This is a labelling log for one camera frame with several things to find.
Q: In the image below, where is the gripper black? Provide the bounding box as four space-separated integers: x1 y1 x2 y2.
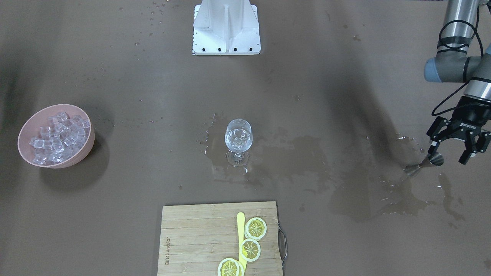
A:
427 96 490 165

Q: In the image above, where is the steel jigger cup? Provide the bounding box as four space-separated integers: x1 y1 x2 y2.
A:
403 152 444 177

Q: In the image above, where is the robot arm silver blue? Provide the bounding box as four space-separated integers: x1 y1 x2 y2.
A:
424 0 491 164

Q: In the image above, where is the clear wine glass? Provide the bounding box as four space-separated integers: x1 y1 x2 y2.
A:
224 118 253 167

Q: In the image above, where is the pink bowl of ice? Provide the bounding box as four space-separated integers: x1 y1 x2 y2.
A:
17 104 95 168

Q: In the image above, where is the lemon slice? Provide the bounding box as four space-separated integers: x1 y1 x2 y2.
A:
244 217 268 241
239 239 262 262
216 258 244 276

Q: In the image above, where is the yellow plastic knife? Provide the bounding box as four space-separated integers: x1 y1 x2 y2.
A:
236 212 247 273

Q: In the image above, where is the lemon slice middle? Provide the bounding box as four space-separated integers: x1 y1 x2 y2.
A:
239 239 262 262

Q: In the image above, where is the bamboo cutting board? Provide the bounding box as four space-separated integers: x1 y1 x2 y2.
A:
157 201 284 276

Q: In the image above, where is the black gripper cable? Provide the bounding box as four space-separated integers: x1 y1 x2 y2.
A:
431 4 484 117

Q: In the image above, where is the white camera pedestal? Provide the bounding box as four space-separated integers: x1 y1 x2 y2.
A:
192 0 261 56

